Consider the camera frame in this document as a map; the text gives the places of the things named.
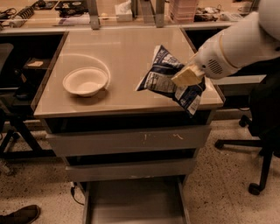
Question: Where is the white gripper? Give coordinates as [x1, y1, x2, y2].
[171, 34, 238, 87]

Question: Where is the black tray with items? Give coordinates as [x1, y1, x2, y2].
[54, 0, 88, 18]

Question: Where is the dark shoe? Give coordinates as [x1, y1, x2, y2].
[0, 205, 40, 224]

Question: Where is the black stand left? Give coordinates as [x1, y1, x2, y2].
[0, 94, 55, 159]

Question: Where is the middle drawer front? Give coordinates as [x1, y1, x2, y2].
[66, 158, 196, 182]

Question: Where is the grey drawer cabinet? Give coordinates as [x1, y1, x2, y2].
[31, 26, 226, 224]

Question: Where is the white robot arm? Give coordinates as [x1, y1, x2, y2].
[171, 0, 280, 87]

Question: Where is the black office chair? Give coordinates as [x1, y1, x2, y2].
[214, 71, 280, 195]

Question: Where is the open bottom drawer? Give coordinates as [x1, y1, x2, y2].
[82, 177, 191, 224]

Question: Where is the long grey workbench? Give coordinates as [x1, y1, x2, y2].
[0, 0, 260, 34]

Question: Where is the white paper bowl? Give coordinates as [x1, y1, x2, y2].
[62, 67, 109, 97]

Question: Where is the blue chip bag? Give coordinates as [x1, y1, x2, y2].
[136, 45, 206, 117]

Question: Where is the black power cable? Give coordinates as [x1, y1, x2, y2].
[69, 181, 86, 207]

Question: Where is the white tissue box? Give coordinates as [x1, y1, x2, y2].
[115, 0, 132, 22]

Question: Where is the top drawer front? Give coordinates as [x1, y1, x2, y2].
[46, 125, 211, 157]

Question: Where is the pink plastic crate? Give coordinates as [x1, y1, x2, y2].
[169, 0, 199, 24]

